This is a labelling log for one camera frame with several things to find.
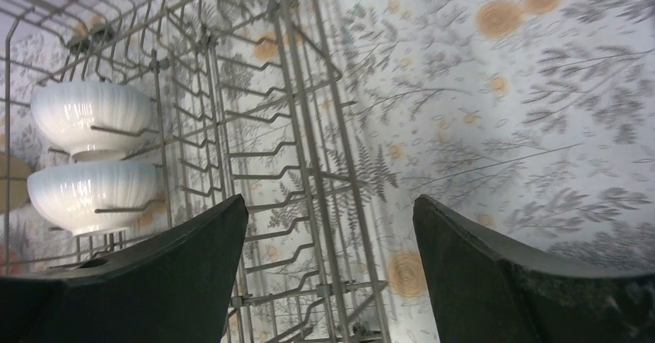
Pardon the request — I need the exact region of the floral patterned table mat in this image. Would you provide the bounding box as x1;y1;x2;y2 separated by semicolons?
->
0;0;655;343

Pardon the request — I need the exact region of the white ribbed bowl middle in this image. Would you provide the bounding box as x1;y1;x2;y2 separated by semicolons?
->
27;161;159;236

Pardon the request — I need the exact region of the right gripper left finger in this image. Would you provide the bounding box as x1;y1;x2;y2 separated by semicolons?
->
1;195;249;342

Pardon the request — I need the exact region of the white ribbed bowl rear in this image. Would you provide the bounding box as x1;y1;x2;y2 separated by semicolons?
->
30;80;153;161

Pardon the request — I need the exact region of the grey wire dish rack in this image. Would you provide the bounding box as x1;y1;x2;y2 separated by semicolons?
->
1;0;391;342

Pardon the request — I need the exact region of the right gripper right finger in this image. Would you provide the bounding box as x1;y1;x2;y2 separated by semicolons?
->
412;195;654;343

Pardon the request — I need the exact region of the white ribbed bowl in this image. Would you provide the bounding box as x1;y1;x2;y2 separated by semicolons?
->
30;80;153;161
27;161;159;236

